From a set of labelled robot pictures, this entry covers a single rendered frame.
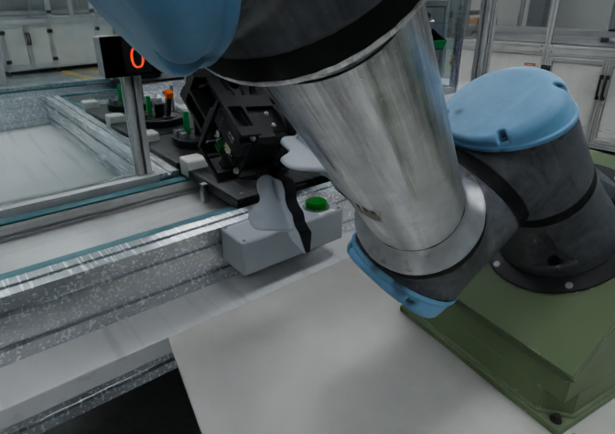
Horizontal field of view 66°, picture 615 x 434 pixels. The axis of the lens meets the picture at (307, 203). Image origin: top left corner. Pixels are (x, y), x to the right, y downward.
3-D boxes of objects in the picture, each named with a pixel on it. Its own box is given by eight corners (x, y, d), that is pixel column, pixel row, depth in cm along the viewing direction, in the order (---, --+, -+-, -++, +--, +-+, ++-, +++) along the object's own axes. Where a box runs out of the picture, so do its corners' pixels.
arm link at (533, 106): (623, 155, 49) (598, 56, 40) (535, 251, 48) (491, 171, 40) (526, 124, 58) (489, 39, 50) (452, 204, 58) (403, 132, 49)
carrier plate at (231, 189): (336, 179, 100) (337, 170, 99) (238, 210, 86) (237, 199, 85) (271, 152, 117) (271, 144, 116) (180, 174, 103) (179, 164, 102)
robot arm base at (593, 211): (662, 211, 53) (651, 157, 47) (560, 303, 53) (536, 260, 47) (554, 157, 65) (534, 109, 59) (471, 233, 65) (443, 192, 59)
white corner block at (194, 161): (209, 175, 102) (207, 157, 101) (189, 179, 100) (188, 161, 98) (199, 169, 106) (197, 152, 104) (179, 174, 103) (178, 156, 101)
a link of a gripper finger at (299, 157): (312, 209, 40) (253, 158, 45) (361, 198, 44) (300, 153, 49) (321, 177, 38) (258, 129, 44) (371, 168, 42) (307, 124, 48)
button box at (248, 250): (342, 237, 87) (343, 207, 84) (244, 276, 75) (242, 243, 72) (318, 224, 92) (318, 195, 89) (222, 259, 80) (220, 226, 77)
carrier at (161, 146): (267, 151, 118) (265, 101, 113) (178, 172, 104) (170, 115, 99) (220, 131, 135) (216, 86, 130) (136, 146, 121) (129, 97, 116)
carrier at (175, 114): (219, 131, 135) (216, 86, 130) (136, 146, 122) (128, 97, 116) (182, 115, 153) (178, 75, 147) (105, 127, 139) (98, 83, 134)
